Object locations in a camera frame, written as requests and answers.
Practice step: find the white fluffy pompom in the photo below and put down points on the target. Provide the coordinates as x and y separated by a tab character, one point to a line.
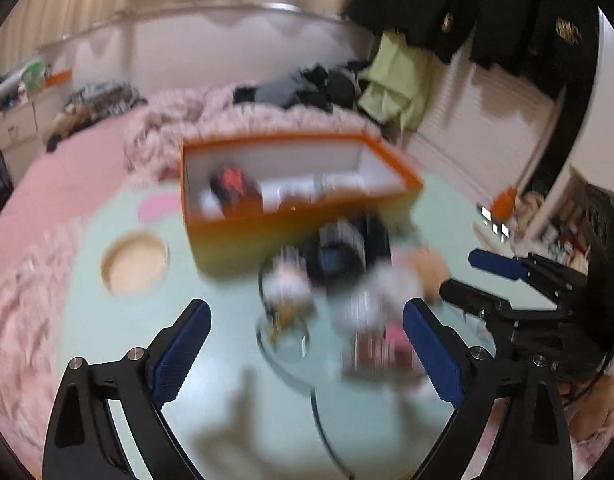
377	300

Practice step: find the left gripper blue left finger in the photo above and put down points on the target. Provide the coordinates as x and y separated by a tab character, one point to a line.
82	441

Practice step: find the light green hanging garment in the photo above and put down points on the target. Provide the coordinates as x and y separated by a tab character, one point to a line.
400	81

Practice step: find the tan plush toy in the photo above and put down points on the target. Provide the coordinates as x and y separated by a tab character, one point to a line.
430	268

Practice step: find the dark clothes pile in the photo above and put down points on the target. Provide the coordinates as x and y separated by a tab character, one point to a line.
315	86

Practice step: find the smartphone with video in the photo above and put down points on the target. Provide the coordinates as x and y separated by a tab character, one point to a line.
497	227

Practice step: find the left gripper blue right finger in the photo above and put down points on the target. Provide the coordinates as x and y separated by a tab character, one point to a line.
532	441

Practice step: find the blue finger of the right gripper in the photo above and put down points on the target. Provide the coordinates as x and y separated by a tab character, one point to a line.
475	301
510	268

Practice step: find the red charm packet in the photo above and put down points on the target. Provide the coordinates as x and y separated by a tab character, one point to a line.
235	191

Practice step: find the orange water bottle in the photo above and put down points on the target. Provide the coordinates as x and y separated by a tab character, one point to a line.
504	205

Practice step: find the white bedside drawer cabinet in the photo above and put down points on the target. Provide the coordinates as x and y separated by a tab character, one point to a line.
27	115

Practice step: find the pink floral duvet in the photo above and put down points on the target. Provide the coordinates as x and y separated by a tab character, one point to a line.
44	220

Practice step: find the round metal mirror tin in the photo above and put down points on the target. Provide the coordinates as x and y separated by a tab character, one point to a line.
289	345

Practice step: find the patterned clothes heap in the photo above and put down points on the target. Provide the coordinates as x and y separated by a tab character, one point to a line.
88	106

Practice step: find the orange gradient cardboard box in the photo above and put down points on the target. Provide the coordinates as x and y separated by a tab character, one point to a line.
307	179

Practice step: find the black lace fabric pouch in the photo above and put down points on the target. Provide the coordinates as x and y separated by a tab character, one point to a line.
343	250

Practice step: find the pig figure keychain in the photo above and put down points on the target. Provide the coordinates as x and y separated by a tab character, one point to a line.
287	288

